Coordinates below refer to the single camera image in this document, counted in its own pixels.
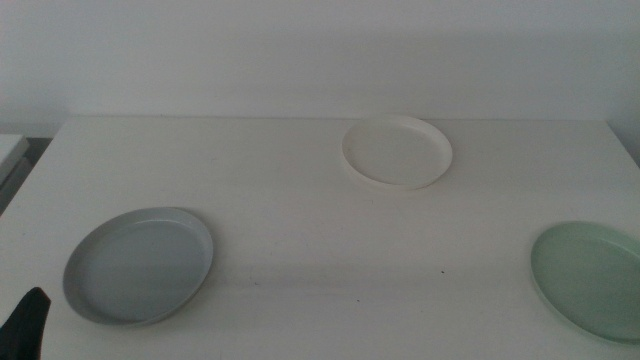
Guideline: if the white shallow bowl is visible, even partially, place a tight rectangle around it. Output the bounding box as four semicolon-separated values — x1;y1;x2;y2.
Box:
341;114;454;191

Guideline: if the grey shallow bowl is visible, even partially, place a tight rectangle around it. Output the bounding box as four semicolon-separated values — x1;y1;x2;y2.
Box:
62;206;215;327

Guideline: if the pale green shallow bowl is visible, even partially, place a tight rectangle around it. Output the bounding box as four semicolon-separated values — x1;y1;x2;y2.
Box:
529;220;640;345

